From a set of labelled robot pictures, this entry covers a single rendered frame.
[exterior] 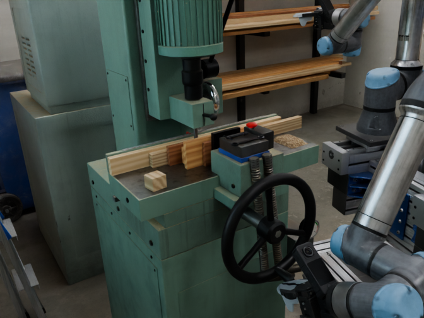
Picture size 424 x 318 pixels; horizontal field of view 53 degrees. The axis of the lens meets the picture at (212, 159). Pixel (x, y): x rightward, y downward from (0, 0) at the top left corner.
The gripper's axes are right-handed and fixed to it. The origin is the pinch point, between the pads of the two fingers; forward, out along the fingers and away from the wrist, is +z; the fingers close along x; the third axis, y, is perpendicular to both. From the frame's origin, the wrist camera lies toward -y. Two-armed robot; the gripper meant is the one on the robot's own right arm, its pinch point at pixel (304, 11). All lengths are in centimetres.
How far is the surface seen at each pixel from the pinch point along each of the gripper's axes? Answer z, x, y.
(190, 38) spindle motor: -61, -96, -14
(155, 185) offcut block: -69, -117, 16
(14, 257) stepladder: 0, -154, 59
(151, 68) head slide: -43, -100, -5
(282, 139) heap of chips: -62, -70, 23
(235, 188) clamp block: -78, -99, 21
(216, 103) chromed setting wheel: -47, -83, 10
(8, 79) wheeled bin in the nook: 113, -124, 15
